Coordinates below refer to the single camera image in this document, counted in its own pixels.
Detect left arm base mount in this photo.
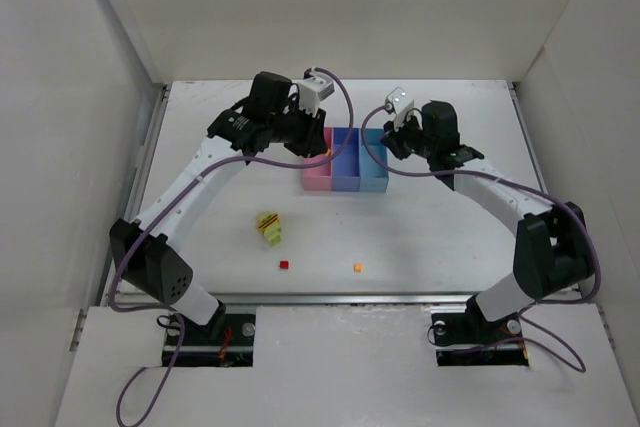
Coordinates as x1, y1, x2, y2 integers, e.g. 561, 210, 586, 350
156, 312, 256, 368

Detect pink container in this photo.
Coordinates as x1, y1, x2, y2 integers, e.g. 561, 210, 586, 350
301, 127, 333, 192

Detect aluminium front rail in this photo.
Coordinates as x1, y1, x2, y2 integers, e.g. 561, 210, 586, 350
216, 293, 470, 306

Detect dark blue container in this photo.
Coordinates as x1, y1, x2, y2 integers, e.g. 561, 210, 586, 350
331, 127, 360, 192

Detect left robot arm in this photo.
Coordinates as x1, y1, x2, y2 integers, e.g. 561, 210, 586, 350
109, 70, 335, 339

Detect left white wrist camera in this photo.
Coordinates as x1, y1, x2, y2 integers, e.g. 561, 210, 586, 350
295, 68, 335, 116

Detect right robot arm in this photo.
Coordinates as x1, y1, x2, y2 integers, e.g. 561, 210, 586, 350
380, 93, 598, 346

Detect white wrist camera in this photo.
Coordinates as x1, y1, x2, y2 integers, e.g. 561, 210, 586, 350
295, 68, 335, 116
383, 87, 415, 133

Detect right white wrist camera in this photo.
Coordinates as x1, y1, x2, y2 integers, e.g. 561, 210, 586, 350
383, 87, 415, 133

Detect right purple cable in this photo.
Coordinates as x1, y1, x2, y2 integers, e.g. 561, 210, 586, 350
360, 104, 601, 373

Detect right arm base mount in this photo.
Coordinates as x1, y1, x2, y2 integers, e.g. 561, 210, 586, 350
427, 312, 529, 367

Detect green yellow lego stack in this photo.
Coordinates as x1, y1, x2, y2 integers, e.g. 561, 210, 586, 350
256, 212, 282, 247

